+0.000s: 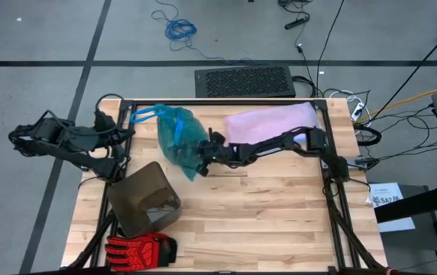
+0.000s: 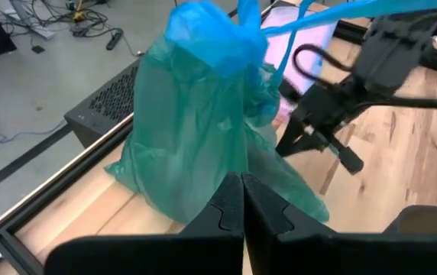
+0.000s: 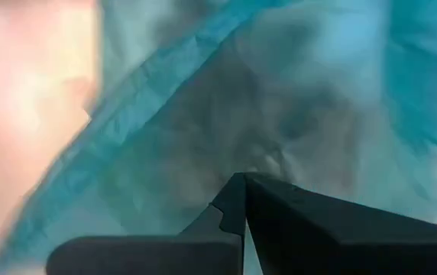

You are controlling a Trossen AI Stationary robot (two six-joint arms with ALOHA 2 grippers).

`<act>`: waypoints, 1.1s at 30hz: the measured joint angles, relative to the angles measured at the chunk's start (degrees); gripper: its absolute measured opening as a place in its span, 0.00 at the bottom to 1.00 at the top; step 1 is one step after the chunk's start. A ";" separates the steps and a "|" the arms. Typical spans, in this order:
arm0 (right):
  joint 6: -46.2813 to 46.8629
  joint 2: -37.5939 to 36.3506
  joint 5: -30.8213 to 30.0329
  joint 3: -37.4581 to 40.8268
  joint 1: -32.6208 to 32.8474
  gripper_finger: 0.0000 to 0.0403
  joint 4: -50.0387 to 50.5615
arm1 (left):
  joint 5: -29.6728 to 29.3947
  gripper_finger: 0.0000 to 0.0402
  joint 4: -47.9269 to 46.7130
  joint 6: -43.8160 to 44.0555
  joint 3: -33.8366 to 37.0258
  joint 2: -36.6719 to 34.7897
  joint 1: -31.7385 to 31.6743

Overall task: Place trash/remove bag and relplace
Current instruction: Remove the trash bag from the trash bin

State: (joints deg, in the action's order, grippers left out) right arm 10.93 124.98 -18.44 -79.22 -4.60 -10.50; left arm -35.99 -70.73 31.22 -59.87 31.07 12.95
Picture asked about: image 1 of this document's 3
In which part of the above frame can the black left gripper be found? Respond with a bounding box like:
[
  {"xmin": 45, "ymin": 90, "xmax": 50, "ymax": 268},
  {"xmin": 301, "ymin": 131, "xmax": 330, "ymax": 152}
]
[{"xmin": 94, "ymin": 110, "xmax": 136, "ymax": 164}]

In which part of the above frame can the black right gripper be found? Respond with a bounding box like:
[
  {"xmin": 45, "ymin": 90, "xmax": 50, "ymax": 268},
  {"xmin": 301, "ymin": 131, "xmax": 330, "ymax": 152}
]
[{"xmin": 196, "ymin": 127, "xmax": 242, "ymax": 178}]

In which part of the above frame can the teal plastic trash bag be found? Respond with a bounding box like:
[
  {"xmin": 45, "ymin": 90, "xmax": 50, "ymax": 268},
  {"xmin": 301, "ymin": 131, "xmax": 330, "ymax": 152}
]
[{"xmin": 129, "ymin": 103, "xmax": 210, "ymax": 183}]

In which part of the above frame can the dark grey trash bin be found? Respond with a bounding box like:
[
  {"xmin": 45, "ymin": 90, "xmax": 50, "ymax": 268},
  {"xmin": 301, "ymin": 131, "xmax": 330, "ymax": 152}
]
[{"xmin": 105, "ymin": 160, "xmax": 183, "ymax": 239}]

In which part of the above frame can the white liner with blue drawstring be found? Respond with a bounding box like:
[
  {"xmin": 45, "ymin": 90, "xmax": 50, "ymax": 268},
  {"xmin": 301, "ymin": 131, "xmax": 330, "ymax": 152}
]
[{"xmin": 224, "ymin": 102, "xmax": 321, "ymax": 146}]

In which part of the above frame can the black perforated computer case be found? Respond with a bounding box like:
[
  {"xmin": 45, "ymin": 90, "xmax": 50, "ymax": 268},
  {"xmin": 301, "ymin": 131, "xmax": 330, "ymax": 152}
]
[{"xmin": 194, "ymin": 63, "xmax": 297, "ymax": 99}]

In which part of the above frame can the red black work glove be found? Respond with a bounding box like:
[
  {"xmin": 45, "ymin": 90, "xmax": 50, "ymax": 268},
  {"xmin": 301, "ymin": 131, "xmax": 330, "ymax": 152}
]
[{"xmin": 104, "ymin": 231, "xmax": 179, "ymax": 273}]

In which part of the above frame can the black power strip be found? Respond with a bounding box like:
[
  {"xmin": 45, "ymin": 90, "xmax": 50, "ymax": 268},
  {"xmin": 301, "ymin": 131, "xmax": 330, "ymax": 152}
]
[{"xmin": 283, "ymin": 14, "xmax": 311, "ymax": 31}]

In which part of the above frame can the white printed paper sheet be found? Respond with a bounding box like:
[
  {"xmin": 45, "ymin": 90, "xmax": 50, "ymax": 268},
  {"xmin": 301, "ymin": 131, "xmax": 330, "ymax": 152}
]
[{"xmin": 366, "ymin": 182, "xmax": 416, "ymax": 234}]

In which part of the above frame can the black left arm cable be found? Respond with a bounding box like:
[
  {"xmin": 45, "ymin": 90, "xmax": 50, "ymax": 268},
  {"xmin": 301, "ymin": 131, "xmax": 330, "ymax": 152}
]
[{"xmin": 95, "ymin": 92, "xmax": 127, "ymax": 115}]

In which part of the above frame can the blue cable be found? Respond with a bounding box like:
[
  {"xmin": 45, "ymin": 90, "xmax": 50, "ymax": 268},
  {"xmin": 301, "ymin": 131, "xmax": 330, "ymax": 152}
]
[{"xmin": 151, "ymin": 0, "xmax": 277, "ymax": 66}]

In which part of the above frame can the long black floor cable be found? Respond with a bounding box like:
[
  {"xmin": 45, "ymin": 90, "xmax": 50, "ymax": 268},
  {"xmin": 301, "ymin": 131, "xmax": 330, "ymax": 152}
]
[{"xmin": 315, "ymin": 0, "xmax": 345, "ymax": 97}]

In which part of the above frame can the black cable coil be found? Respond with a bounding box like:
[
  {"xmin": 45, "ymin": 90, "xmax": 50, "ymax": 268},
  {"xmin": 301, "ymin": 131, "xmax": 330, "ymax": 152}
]
[{"xmin": 354, "ymin": 123, "xmax": 383, "ymax": 147}]

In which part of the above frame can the yellow cable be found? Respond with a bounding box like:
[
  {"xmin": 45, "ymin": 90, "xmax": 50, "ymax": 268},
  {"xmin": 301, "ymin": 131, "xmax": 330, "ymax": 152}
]
[{"xmin": 357, "ymin": 84, "xmax": 437, "ymax": 124}]

